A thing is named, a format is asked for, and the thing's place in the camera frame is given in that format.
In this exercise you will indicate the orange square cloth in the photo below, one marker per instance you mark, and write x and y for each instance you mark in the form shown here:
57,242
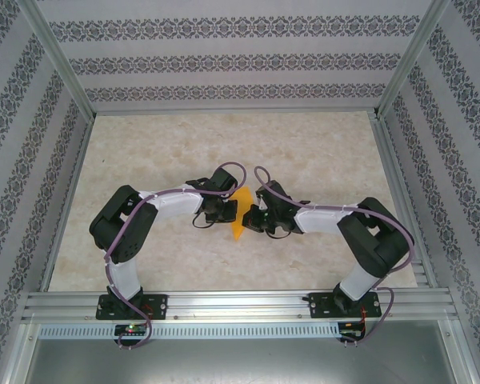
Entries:
243,200

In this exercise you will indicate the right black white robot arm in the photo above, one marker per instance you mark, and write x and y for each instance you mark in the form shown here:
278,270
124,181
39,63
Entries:
376,244

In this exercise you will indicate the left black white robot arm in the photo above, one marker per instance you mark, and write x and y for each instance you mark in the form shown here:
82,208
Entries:
124,236

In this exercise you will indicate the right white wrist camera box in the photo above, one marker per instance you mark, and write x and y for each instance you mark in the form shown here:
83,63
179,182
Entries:
261,197

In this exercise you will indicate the aluminium back rail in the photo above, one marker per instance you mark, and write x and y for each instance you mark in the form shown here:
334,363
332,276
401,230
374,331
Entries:
232,111

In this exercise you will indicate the aluminium mounting rail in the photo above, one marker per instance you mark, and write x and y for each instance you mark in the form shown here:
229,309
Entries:
240,304

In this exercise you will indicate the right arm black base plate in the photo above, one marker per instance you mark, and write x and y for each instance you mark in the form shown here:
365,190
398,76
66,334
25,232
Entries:
320,306

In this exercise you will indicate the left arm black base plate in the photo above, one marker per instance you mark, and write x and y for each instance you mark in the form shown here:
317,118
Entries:
158,306

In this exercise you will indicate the aluminium side rail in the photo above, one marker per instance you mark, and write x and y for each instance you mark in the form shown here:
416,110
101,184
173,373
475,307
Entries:
400,180
66,200

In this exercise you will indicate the aluminium frame post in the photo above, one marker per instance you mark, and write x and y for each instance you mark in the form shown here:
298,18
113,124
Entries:
412,60
56,60

